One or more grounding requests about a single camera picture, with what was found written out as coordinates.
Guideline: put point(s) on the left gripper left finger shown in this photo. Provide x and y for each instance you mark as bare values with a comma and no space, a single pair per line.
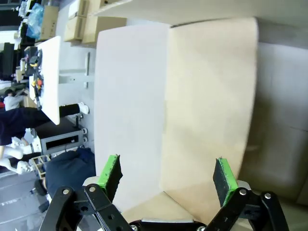
109,178

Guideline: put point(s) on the wooden crate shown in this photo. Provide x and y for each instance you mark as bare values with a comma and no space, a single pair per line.
39,166

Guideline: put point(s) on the background person grey top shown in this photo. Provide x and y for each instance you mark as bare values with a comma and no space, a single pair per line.
12,102

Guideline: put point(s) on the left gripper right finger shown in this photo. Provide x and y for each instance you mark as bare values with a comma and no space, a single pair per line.
225,180

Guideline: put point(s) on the background person black clothes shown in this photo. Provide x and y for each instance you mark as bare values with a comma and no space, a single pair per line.
19,120

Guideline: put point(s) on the white cardboard box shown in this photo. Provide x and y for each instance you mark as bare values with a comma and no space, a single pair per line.
78,9

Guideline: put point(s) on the blue plastic bag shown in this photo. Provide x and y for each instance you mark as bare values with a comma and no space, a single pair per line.
36,21

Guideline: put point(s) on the white cluttered table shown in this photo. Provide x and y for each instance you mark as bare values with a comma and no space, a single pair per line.
51,72

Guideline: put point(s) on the grey wheeled cabinet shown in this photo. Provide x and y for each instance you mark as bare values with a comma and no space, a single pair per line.
57,136

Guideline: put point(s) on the large brown cardboard box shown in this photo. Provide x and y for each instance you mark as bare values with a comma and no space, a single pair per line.
192,96

